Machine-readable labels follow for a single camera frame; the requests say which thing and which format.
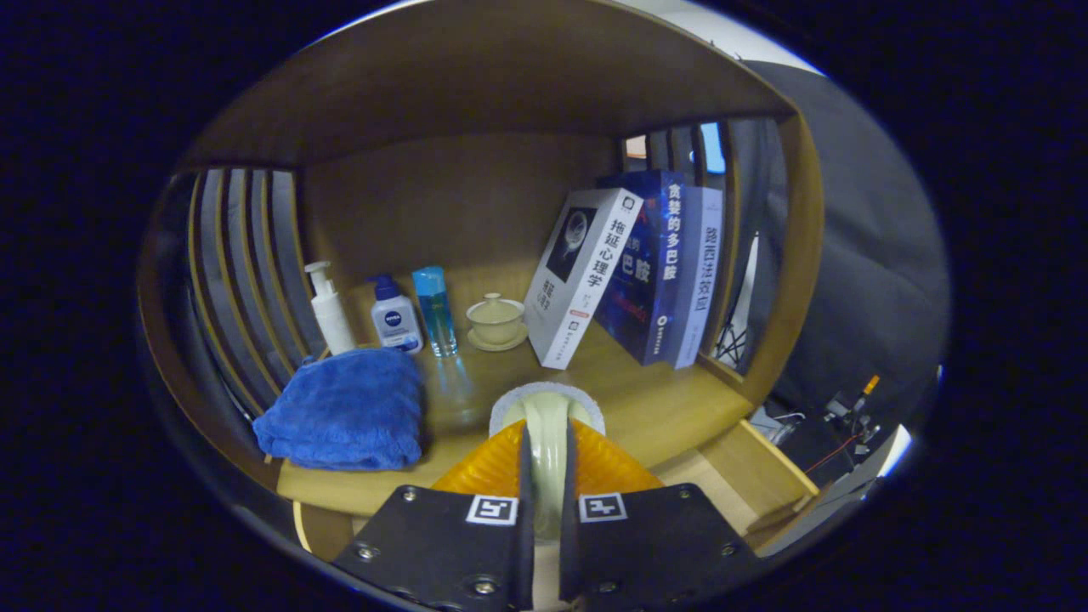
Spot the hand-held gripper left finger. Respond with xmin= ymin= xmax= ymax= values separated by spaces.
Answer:
xmin=331 ymin=419 xmax=536 ymax=611

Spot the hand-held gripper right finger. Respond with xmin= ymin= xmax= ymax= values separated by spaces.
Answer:
xmin=558 ymin=419 xmax=766 ymax=606

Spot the pale green slipper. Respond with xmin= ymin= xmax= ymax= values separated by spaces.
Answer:
xmin=489 ymin=382 xmax=606 ymax=545

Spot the wooden countertop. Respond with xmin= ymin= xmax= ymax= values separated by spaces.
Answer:
xmin=276 ymin=263 xmax=756 ymax=518

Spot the wooden cabinet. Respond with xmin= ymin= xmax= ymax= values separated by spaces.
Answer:
xmin=136 ymin=0 xmax=825 ymax=562

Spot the blue towel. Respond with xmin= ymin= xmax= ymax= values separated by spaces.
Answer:
xmin=252 ymin=347 xmax=426 ymax=473

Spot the cream lidded teacup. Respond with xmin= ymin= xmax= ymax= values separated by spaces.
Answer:
xmin=465 ymin=292 xmax=530 ymax=353

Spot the clear blue bottle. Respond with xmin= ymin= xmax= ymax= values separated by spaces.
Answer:
xmin=412 ymin=266 xmax=460 ymax=359

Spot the white bottle with blue cap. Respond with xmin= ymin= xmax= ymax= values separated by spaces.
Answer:
xmin=370 ymin=274 xmax=424 ymax=354

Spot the white book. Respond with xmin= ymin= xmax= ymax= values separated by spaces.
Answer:
xmin=523 ymin=188 xmax=644 ymax=371

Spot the dark blue book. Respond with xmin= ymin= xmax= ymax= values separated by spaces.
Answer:
xmin=592 ymin=169 xmax=689 ymax=366

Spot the white pump bottle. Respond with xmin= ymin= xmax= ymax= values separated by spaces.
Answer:
xmin=304 ymin=260 xmax=356 ymax=356

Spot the pale grey book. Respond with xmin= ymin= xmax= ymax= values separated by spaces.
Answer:
xmin=673 ymin=185 xmax=725 ymax=370

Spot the orange and black clamp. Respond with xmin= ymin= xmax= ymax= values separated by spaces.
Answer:
xmin=820 ymin=374 xmax=885 ymax=443

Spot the black backdrop cloth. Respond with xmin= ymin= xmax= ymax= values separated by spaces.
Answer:
xmin=625 ymin=59 xmax=951 ymax=443

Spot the red cable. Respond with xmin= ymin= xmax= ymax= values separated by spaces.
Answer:
xmin=803 ymin=429 xmax=864 ymax=477

